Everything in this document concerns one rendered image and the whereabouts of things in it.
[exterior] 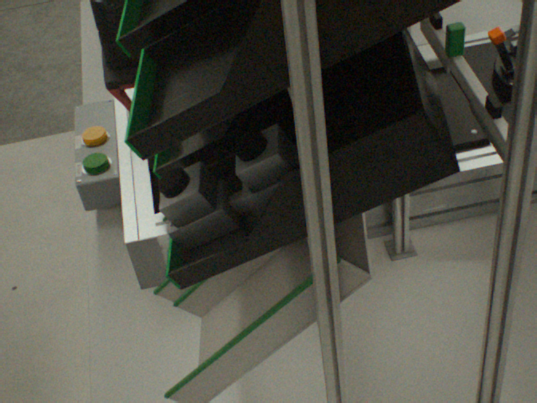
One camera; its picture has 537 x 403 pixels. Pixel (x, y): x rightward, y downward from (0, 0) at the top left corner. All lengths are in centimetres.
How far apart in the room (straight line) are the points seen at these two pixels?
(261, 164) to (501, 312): 28
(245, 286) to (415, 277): 33
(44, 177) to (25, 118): 173
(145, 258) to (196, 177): 44
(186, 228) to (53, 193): 69
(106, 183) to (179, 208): 53
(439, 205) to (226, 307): 42
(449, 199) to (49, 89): 231
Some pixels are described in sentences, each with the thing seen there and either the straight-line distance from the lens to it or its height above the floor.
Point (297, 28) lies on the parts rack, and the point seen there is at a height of 147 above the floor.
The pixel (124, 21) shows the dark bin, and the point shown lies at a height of 137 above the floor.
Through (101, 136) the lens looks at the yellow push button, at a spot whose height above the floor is 97.
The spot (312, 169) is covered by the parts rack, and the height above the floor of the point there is 135.
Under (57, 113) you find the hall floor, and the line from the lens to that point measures 316.
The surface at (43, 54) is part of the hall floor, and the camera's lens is 353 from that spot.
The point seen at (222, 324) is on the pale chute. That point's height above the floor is 102.
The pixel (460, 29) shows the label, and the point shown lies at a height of 134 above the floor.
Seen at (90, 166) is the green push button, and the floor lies 97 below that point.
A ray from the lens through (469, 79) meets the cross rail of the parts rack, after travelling 76.
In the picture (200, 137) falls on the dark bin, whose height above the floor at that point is 121.
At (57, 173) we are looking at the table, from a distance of 147.
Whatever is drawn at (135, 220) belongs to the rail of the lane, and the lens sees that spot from 117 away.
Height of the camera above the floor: 175
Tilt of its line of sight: 44 degrees down
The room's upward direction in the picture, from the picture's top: 8 degrees counter-clockwise
